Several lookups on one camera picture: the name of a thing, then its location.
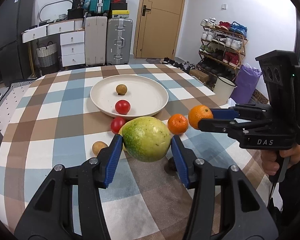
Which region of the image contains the orange mandarin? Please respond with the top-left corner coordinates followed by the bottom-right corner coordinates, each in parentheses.
top-left (167, 114), bottom-right (189, 135)
top-left (188, 105), bottom-right (213, 129)

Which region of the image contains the dark chestnut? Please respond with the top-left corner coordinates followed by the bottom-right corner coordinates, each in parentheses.
top-left (164, 157), bottom-right (177, 176)

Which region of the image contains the yellow green guava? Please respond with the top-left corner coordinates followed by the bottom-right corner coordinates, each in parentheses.
top-left (119, 116), bottom-right (171, 163)

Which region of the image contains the small brown longan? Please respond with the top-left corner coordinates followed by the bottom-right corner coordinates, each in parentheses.
top-left (92, 141), bottom-right (108, 156)

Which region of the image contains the red cherry tomato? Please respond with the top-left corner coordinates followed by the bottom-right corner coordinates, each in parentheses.
top-left (115, 100), bottom-right (130, 115)
top-left (110, 117), bottom-right (126, 134)

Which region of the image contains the brown longan fruit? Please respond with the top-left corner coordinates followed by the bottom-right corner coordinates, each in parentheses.
top-left (116, 84), bottom-right (127, 95)

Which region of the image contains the right hand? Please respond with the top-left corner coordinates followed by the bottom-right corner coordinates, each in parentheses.
top-left (261, 144), bottom-right (300, 176)

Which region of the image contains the white enamel bucket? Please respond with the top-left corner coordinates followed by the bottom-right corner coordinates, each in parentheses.
top-left (213, 76), bottom-right (237, 104)

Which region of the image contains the purple bag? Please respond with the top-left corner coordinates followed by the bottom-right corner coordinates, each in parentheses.
top-left (231, 63), bottom-right (262, 104)

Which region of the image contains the wooden shoe rack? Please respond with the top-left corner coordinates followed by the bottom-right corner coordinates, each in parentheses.
top-left (197, 26), bottom-right (248, 81)

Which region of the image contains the cream round plate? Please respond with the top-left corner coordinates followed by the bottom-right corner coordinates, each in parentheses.
top-left (90, 75), bottom-right (169, 120)

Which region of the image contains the checkered tablecloth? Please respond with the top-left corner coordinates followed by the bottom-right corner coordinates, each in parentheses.
top-left (0, 63), bottom-right (283, 240)

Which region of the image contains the wooden door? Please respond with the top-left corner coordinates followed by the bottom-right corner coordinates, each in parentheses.
top-left (133, 0), bottom-right (185, 59)

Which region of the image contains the silver suitcase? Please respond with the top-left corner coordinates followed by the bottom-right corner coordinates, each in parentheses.
top-left (106, 18), bottom-right (133, 65)

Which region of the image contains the yellow box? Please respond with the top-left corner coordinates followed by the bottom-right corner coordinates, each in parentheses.
top-left (111, 10), bottom-right (130, 18)

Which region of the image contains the woven laundry basket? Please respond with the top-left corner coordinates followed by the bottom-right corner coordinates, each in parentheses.
top-left (36, 41), bottom-right (58, 68)

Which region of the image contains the beige suitcase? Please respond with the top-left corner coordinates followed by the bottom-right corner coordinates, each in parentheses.
top-left (84, 16), bottom-right (108, 66)

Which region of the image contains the black shoe boxes stack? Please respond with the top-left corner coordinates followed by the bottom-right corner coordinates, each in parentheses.
top-left (110, 0), bottom-right (128, 11)

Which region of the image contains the white drawer desk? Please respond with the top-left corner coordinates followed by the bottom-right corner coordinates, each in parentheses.
top-left (21, 18), bottom-right (85, 68)

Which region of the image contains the black refrigerator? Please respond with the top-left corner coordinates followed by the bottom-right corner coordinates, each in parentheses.
top-left (0, 0), bottom-right (34, 87)

